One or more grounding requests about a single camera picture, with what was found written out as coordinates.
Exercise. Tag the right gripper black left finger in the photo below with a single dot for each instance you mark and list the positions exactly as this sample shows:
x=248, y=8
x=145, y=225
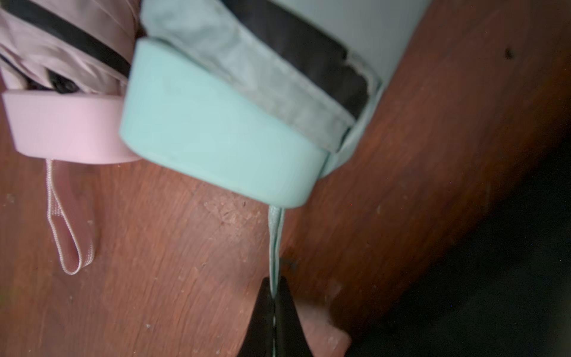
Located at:
x=259, y=337

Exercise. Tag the light pink umbrella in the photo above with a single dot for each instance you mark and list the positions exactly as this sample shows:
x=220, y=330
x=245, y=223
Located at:
x=65, y=66

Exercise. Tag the mint green umbrella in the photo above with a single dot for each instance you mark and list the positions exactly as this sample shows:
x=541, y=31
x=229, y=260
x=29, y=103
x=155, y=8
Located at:
x=262, y=98

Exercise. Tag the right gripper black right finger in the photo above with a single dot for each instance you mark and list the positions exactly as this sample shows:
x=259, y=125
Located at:
x=289, y=338

